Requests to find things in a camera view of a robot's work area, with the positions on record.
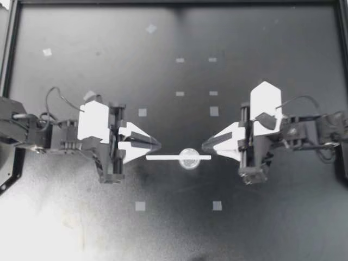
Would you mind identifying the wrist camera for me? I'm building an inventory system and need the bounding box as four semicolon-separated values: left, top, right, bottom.
249;80;283;137
77;91;111;144

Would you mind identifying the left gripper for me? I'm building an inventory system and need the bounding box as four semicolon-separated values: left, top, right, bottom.
80;102;163;185

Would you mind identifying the clear plastic cup with lid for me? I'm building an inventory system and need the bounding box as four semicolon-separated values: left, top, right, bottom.
178;147;202;171

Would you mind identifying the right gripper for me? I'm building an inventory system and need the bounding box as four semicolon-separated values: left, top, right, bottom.
201;101;275;187

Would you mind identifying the black cable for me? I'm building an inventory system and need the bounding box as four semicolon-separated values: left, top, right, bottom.
275;95;320;117
45;86;84;113

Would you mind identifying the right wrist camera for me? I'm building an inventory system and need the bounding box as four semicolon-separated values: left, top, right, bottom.
249;80;283;137

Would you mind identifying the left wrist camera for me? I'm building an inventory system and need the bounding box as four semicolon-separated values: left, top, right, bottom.
77;91;111;144

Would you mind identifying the black frame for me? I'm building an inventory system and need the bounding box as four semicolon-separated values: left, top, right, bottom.
0;0;348;191

